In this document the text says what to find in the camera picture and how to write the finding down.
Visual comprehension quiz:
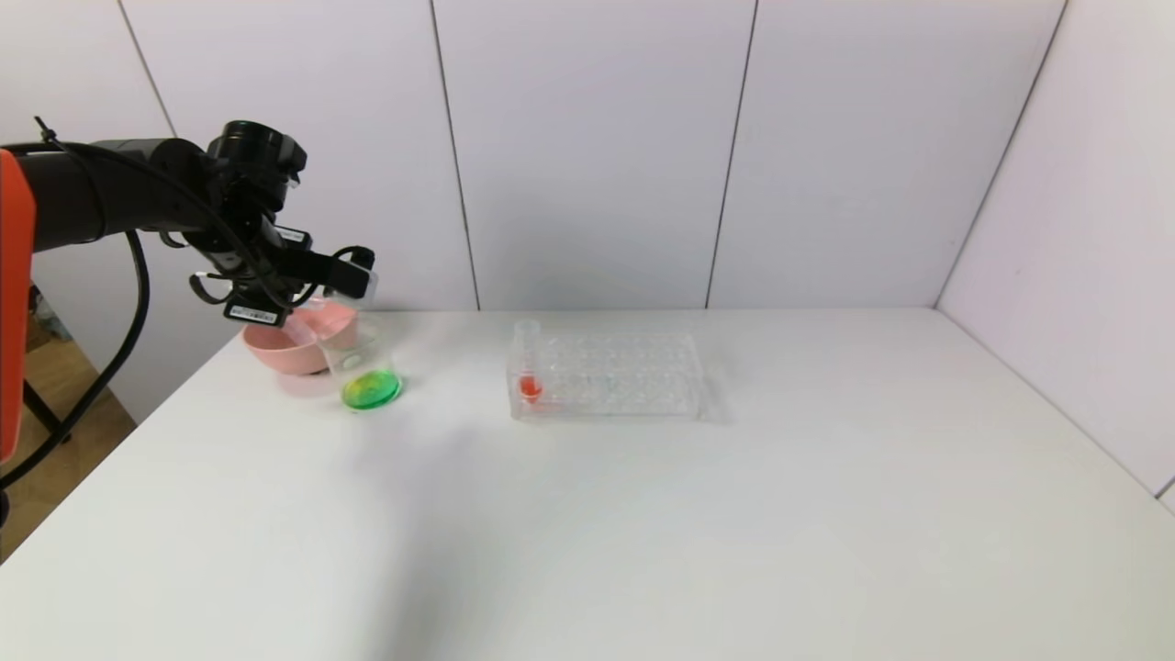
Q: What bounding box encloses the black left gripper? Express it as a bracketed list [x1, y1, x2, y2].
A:
[223, 215, 312, 327]

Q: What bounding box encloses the blue pigment test tube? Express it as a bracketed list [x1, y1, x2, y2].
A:
[317, 266, 379, 306]

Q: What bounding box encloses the clear glass beaker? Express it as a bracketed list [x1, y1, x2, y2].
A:
[317, 317, 406, 413]

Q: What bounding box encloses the red pigment test tube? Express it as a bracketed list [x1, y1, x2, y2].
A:
[516, 319, 546, 405]

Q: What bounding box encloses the clear acrylic test tube rack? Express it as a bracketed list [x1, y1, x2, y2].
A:
[508, 330, 706, 421]

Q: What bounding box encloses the pink bowl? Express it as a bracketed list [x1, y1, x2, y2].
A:
[242, 303, 361, 376]

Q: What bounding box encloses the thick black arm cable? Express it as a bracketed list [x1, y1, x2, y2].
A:
[0, 228, 151, 487]

